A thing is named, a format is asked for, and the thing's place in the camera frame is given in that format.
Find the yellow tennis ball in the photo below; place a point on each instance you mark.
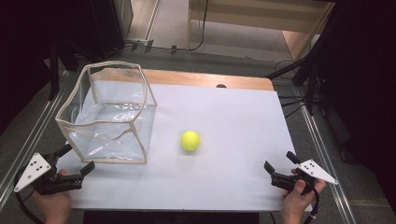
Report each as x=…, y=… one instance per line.
x=190, y=140

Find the white table sheet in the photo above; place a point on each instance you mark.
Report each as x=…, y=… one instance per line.
x=236, y=124

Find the metal floor rail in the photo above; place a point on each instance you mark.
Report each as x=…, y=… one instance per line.
x=327, y=161
x=34, y=130

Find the black metal stand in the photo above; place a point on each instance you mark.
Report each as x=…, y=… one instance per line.
x=54, y=71

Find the person's left hand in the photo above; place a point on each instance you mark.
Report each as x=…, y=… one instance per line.
x=54, y=207

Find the person's right hand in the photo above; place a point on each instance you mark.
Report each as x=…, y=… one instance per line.
x=295, y=205

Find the light wooden desk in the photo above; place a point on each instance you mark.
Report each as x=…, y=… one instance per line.
x=255, y=15

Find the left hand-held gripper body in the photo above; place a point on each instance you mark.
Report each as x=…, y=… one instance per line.
x=32, y=171

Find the black tripod stand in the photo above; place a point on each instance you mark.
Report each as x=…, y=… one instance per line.
x=308, y=74

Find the clear plastic box beige trim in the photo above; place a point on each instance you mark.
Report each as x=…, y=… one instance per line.
x=107, y=130

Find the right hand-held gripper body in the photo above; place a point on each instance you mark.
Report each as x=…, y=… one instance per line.
x=316, y=170

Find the wooden table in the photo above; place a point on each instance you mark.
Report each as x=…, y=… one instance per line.
x=202, y=79

